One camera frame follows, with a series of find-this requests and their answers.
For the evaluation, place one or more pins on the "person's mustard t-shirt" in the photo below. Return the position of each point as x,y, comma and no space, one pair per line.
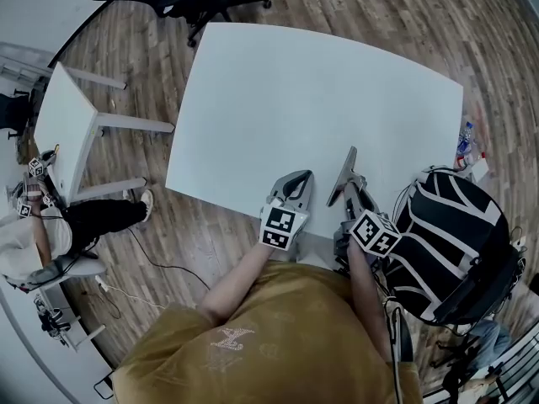
273,343

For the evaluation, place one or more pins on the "long white desk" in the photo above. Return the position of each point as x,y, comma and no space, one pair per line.
38,364

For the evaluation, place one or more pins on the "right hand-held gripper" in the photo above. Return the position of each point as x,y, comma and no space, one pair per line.
375,234

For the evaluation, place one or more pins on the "white bottle red cap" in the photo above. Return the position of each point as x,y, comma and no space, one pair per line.
467,159

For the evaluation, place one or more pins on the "small white box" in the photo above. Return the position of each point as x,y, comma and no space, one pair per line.
481,168

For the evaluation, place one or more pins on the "person's right forearm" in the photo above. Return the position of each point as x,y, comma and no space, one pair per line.
366,293

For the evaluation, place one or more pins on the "black white striped backpack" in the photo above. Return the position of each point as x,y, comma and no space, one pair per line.
446,242

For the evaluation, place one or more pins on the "white power strip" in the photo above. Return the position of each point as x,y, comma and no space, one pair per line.
102,283

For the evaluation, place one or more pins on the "black metal rack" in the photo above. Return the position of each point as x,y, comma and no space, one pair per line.
520,364

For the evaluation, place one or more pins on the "black electronic equipment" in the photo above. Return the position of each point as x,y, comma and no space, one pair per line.
52,322

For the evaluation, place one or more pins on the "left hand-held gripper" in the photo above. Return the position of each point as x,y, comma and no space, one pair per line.
280,227

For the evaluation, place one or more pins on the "clear bottle blue label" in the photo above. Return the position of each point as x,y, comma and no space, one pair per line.
465,139

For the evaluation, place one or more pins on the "person's left forearm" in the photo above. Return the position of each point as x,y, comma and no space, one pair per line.
236,280

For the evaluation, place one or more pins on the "small white table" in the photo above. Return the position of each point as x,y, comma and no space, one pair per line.
63,116

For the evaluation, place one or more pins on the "person's light gray trousers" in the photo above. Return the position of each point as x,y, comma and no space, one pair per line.
316,251

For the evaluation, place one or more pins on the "gray chair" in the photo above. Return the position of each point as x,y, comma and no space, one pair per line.
84,267

